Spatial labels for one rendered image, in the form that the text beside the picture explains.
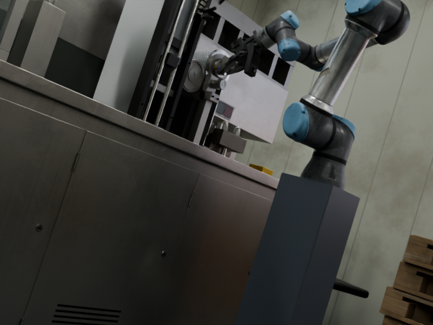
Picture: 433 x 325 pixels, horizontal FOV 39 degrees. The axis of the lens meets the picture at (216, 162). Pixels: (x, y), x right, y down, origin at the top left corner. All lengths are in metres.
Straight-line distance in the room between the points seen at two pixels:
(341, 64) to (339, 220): 0.50
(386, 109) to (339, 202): 2.97
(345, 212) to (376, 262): 2.64
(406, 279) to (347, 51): 1.79
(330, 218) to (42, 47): 1.06
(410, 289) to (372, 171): 1.57
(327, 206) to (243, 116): 1.27
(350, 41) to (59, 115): 0.90
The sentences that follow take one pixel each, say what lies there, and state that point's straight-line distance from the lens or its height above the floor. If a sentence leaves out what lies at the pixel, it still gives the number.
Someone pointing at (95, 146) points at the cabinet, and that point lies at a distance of 1.79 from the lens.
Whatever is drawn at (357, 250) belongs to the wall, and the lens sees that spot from 4.76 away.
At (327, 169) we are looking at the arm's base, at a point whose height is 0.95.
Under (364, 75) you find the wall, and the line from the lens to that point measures 5.13.
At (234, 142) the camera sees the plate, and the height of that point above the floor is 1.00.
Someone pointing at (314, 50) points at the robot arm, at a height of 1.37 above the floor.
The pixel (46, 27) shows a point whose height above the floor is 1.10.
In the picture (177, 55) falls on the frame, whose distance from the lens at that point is 2.15.
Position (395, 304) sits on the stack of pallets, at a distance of 3.51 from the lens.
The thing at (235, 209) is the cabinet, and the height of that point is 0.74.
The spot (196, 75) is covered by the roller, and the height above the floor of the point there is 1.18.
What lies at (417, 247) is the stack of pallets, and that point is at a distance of 3.45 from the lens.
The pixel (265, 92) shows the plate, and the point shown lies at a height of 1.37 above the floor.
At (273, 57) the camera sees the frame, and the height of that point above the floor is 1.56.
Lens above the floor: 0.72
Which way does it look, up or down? 4 degrees up
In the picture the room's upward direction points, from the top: 18 degrees clockwise
